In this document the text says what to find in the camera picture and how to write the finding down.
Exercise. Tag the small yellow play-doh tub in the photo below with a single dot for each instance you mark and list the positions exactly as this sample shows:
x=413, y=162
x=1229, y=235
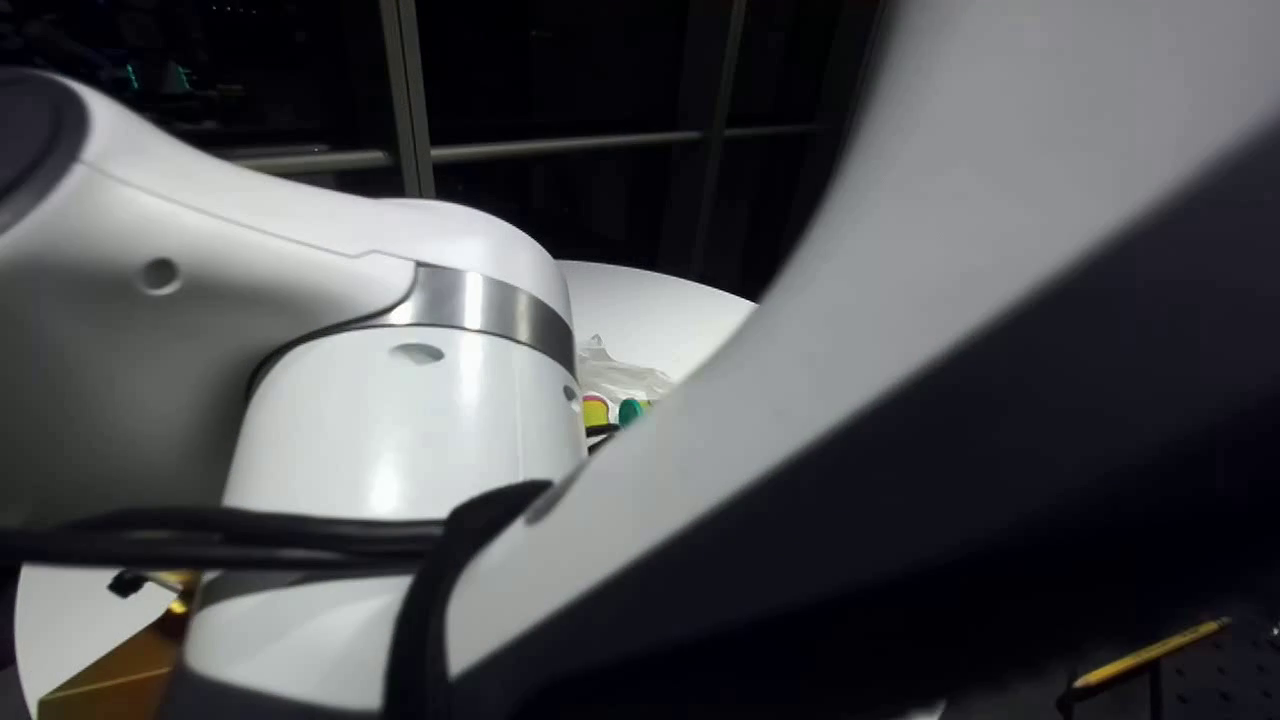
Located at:
x=599, y=411

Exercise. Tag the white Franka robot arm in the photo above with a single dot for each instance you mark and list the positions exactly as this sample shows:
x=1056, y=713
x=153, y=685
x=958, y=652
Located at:
x=332, y=401

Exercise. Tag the yellow pencil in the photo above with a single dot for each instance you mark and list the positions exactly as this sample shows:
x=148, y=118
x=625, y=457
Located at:
x=1147, y=652

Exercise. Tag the grey window rail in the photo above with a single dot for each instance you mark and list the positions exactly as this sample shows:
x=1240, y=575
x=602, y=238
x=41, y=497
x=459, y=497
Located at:
x=560, y=144

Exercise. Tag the grey window frame post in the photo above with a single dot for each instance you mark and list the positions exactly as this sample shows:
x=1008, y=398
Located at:
x=402, y=94

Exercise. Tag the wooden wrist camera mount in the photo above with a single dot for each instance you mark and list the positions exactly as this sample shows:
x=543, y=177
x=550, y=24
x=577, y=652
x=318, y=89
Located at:
x=114, y=672

